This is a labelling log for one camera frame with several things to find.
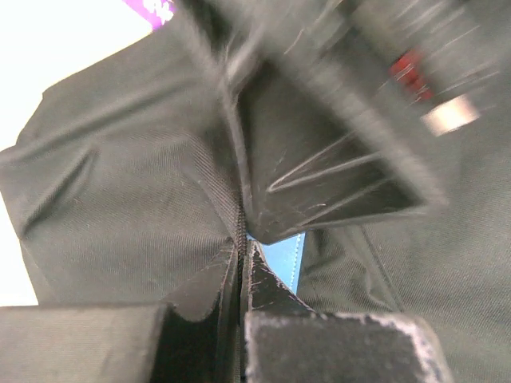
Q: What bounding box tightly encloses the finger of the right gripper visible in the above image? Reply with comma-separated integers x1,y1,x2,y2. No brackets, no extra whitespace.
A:
224,39,448,243

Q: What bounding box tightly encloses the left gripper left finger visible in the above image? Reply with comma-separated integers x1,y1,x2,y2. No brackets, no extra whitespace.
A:
1,244,239,382

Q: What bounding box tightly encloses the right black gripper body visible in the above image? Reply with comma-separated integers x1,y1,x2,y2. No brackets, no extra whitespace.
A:
176,1,510,136

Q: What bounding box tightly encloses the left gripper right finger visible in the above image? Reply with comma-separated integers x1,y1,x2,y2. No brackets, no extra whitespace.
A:
242,241,453,382

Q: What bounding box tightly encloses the black backpack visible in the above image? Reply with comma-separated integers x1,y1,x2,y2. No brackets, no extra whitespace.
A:
1,1,510,382

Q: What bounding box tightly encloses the purple 52-storey treehouse book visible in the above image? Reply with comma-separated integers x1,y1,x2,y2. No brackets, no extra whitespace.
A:
123,0,176,30

